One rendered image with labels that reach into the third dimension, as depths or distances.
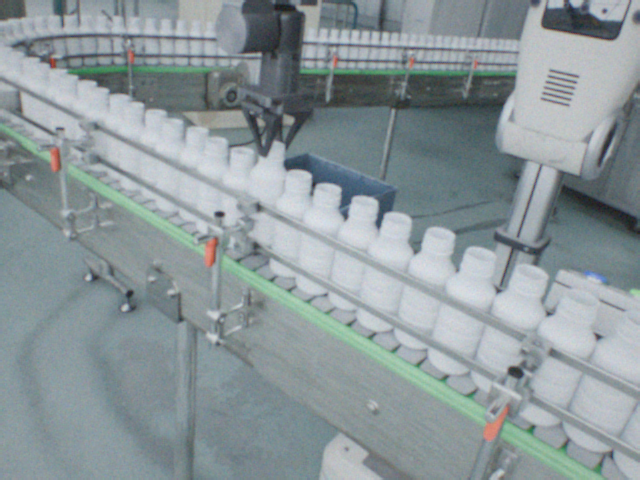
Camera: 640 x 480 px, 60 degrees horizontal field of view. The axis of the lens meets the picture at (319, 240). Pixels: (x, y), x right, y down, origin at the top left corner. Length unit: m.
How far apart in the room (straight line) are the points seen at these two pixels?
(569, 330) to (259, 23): 0.51
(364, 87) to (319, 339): 2.09
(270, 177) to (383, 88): 2.06
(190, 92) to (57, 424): 1.32
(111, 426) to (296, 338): 1.26
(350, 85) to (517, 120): 1.58
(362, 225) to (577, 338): 0.30
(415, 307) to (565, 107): 0.62
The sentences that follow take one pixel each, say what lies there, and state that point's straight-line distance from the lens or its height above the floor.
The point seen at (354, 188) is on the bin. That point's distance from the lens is 1.52.
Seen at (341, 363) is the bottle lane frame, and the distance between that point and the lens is 0.81.
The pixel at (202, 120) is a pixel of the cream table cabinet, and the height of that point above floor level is 0.08.
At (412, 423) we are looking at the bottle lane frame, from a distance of 0.78.
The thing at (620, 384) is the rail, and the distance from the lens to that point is 0.65.
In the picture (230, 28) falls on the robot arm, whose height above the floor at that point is 1.36.
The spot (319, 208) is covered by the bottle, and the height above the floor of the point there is 1.14.
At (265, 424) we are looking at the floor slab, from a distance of 2.02.
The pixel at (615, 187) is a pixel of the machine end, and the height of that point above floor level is 0.26.
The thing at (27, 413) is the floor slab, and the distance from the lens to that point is 2.14.
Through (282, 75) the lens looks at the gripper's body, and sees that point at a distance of 0.79.
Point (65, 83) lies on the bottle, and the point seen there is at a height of 1.15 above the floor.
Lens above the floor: 1.45
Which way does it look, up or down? 27 degrees down
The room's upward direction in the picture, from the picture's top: 8 degrees clockwise
